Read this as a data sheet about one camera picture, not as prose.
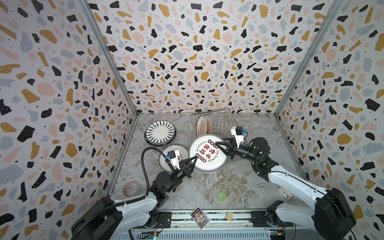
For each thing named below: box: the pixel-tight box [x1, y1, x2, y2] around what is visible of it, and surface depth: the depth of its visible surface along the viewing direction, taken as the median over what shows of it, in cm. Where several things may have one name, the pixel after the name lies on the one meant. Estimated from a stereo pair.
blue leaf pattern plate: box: [144, 120, 177, 147], surface depth 108 cm
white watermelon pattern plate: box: [189, 134, 228, 172], surface depth 75 cm
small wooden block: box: [225, 212, 233, 222], surface depth 76 cm
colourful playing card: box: [190, 206, 210, 231], surface depth 75 cm
